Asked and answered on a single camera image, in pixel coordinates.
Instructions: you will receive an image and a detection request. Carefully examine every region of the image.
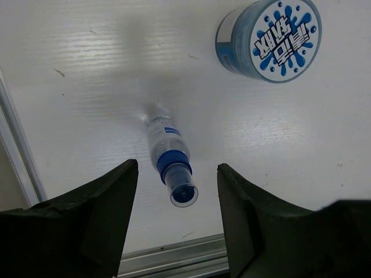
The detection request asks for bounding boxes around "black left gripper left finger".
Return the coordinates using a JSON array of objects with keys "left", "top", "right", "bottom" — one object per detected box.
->
[{"left": 1, "top": 159, "right": 139, "bottom": 277}]

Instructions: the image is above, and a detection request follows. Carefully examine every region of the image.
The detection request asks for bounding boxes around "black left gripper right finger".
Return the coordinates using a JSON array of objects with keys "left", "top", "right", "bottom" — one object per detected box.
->
[{"left": 217, "top": 163, "right": 370, "bottom": 277}]

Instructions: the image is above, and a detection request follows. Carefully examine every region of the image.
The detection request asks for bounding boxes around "small glue bottle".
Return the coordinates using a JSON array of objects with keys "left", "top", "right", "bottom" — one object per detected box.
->
[{"left": 144, "top": 105, "right": 199, "bottom": 208}]

